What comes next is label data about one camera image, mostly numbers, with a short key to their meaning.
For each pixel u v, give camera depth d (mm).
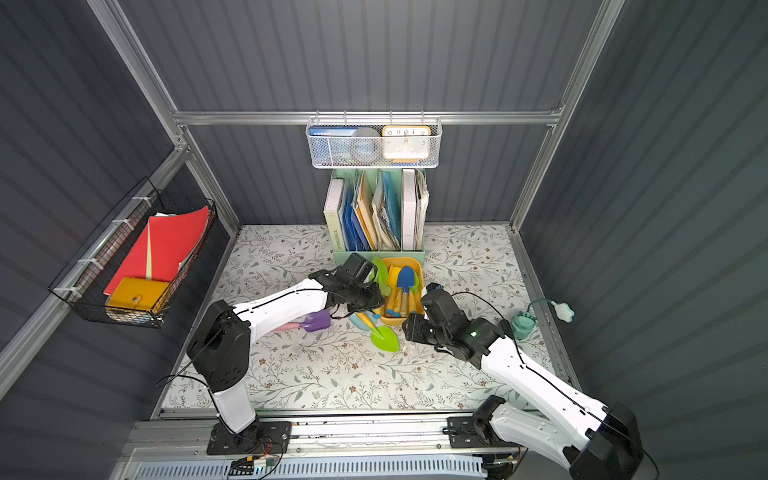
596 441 394
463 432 731
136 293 650
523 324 848
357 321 935
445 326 568
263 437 732
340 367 850
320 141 867
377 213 960
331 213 890
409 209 940
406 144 889
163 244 736
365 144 888
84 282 612
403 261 1027
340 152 892
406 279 1018
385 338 909
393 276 1018
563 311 733
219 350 504
